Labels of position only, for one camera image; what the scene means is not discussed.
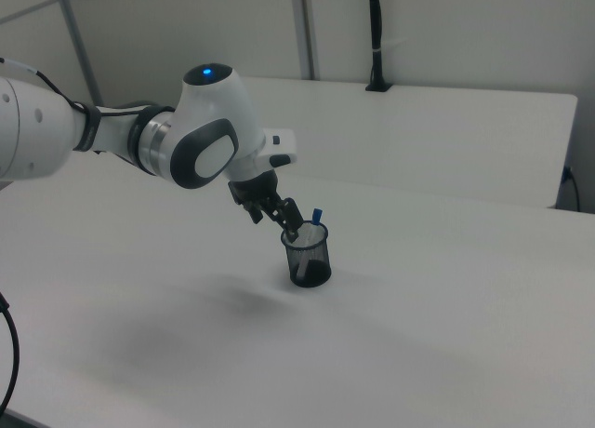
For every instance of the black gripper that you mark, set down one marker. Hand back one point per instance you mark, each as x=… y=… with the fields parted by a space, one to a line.
x=255 y=191

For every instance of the white marker with blue cap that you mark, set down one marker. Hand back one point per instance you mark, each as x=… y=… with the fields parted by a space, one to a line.
x=309 y=242

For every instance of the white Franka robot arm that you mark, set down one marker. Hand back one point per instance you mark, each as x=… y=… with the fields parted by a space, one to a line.
x=209 y=121

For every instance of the black mesh pen cup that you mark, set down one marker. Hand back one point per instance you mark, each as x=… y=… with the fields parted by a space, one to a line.
x=316 y=272

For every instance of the white rectangular desk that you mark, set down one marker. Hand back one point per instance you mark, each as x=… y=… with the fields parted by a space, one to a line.
x=418 y=135

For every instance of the upright grey aluminium frame post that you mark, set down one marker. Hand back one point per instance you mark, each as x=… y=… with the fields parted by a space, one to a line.
x=307 y=28

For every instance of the black clamped camera pole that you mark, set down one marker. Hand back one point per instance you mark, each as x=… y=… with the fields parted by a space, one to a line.
x=375 y=32

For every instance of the slanted grey aluminium frame post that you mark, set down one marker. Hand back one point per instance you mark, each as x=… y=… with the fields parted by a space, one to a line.
x=76 y=37

